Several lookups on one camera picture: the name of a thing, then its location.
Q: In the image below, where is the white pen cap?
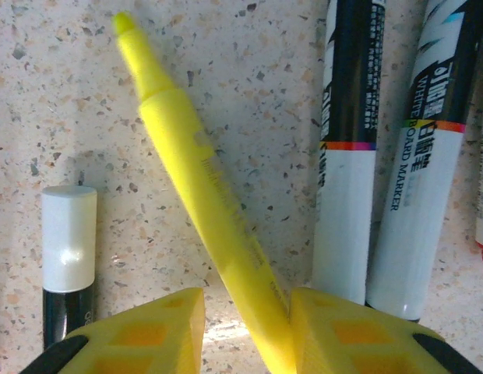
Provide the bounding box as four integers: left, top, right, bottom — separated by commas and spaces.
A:
41, 185, 98, 294

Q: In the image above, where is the black whiteboard marker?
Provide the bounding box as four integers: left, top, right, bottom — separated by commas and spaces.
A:
311, 0, 386, 307
365, 0, 483, 323

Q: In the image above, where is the yellow highlighter pen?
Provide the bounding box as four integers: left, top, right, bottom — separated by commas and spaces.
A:
111, 10, 299, 374

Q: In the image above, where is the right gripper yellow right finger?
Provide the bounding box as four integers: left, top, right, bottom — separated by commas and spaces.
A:
288, 287, 483, 374

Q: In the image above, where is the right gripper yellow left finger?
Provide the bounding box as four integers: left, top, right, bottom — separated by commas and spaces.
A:
17, 287, 206, 374

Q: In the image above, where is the black barrel pen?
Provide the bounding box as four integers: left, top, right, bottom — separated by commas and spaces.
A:
41, 287, 97, 351

